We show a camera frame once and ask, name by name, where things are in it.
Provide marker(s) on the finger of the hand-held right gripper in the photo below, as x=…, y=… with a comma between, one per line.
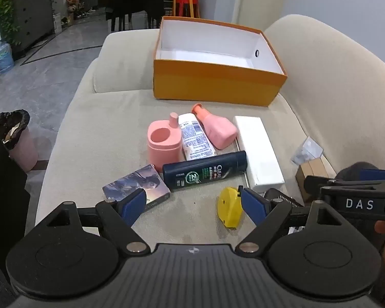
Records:
x=375, y=175
x=314, y=184

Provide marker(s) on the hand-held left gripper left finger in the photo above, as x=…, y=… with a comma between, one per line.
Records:
x=133, y=206

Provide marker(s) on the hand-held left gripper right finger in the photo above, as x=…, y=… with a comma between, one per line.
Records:
x=253, y=207

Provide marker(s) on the small brown cardboard box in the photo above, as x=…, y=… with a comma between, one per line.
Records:
x=311, y=170

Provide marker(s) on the yellow tape measure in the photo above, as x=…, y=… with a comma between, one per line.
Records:
x=227, y=208

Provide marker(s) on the illustrated card box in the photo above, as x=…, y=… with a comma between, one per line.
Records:
x=138, y=179

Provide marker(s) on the plaid case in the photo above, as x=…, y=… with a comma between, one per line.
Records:
x=284, y=199

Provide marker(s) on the clear plastic box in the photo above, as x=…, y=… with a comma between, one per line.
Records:
x=308, y=150

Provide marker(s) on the long white box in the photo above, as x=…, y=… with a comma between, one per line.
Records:
x=260, y=154

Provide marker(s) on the pink cup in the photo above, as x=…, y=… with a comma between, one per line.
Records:
x=163, y=155

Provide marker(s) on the dark blue shampoo bottle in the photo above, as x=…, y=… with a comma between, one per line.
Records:
x=192, y=174

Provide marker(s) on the pink bottle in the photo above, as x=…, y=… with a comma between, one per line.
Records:
x=221, y=131

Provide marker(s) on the white tube bottle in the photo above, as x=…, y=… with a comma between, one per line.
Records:
x=194, y=138

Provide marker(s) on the orange cardboard box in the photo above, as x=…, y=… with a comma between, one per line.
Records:
x=211, y=83

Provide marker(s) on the pink trash bin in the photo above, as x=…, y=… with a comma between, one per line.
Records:
x=24, y=154

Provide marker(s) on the dark furniture piece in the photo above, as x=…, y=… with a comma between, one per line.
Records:
x=3, y=199

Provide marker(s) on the cream door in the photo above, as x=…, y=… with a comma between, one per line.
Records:
x=260, y=0

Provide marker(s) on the blue water jug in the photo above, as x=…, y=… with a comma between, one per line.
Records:
x=3, y=57

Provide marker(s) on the white floor box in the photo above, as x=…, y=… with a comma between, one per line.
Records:
x=57, y=22

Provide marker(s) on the red stool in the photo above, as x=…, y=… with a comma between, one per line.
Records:
x=186, y=8

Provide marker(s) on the grey cabinet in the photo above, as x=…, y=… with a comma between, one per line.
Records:
x=32, y=19

